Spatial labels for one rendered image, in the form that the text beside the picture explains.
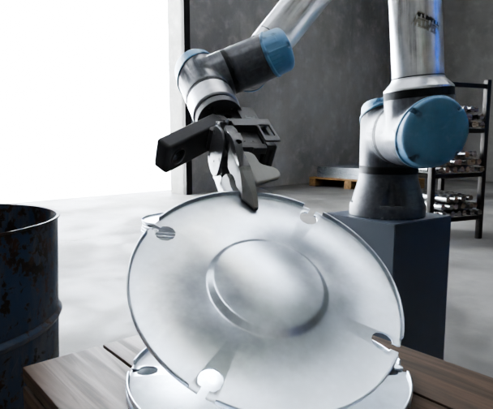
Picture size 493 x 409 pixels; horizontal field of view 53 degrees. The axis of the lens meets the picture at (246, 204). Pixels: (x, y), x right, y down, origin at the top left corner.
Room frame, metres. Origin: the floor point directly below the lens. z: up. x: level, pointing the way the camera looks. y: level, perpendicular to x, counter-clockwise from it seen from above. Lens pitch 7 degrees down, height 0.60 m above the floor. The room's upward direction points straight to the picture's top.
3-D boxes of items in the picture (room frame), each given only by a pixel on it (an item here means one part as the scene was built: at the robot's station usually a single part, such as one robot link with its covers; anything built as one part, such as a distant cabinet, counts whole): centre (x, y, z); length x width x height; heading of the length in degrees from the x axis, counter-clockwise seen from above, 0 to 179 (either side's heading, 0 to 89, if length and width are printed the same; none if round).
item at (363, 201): (1.01, -0.29, 0.50); 0.15 x 0.15 x 0.10
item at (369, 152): (1.00, -0.29, 0.62); 0.13 x 0.12 x 0.14; 5
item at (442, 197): (3.07, -1.17, 0.47); 0.46 x 0.43 x 0.95; 24
